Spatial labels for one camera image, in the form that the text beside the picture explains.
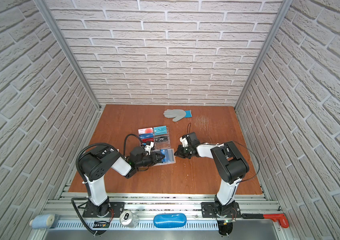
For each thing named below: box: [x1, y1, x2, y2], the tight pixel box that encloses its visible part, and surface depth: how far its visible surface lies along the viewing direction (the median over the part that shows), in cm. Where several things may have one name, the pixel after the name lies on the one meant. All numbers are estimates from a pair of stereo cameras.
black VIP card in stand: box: [154, 135, 168, 143], surface depth 97 cm
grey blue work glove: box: [163, 109, 193, 122], surface depth 116 cm
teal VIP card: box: [153, 125, 168, 135], surface depth 97 cm
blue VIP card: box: [139, 133, 154, 140], surface depth 96 cm
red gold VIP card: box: [142, 137, 155, 144], surface depth 97 cm
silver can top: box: [119, 210, 139, 229], surface depth 61 cm
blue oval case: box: [153, 213, 187, 229], surface depth 71 cm
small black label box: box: [93, 220, 110, 228], surface depth 74 cm
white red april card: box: [138, 127, 154, 135], surface depth 95 cm
